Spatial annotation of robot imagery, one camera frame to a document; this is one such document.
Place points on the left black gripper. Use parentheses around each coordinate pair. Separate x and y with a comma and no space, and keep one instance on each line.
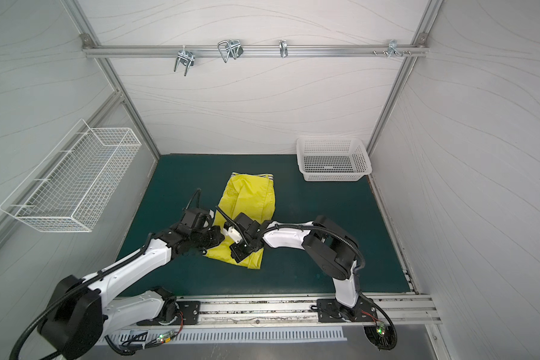
(209,236)

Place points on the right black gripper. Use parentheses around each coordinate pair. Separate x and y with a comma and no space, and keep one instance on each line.
(240,251)

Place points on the yellow long pants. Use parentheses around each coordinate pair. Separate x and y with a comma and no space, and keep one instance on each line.
(253,195)

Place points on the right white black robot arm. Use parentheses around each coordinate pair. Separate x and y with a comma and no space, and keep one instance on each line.
(331,247)

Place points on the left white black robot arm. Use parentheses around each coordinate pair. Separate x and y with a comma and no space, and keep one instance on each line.
(84,309)

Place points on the white plastic perforated basket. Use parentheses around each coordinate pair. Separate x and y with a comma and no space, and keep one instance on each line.
(332,159)

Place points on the dark green table mat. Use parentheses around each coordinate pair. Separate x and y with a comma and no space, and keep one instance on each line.
(350,205)

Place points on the metal U-bolt hook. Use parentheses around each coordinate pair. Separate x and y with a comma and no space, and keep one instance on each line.
(184,60)

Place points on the metal double hook clamp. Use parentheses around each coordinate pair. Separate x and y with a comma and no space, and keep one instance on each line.
(230,49)

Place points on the small metal hook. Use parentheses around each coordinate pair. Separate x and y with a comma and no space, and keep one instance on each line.
(283,49)

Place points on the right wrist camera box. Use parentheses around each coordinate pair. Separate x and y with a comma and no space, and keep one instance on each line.
(232,232)

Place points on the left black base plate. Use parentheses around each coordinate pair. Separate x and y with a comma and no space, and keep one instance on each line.
(186,312)

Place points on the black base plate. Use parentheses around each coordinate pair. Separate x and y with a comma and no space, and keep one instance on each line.
(328,310)
(186,312)

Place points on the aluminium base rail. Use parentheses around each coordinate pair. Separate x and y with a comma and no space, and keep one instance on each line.
(249,311)

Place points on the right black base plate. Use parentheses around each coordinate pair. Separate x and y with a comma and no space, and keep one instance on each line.
(328,310)

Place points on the white slotted cable duct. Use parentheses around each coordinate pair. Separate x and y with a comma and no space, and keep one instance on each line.
(276,335)

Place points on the white wire wall basket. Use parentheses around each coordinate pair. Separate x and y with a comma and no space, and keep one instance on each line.
(70,188)

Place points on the horizontal aluminium rail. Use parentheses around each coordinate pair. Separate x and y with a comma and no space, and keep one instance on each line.
(250,51)

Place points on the metal bracket hook right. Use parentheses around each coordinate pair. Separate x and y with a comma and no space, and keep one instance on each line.
(392,50)

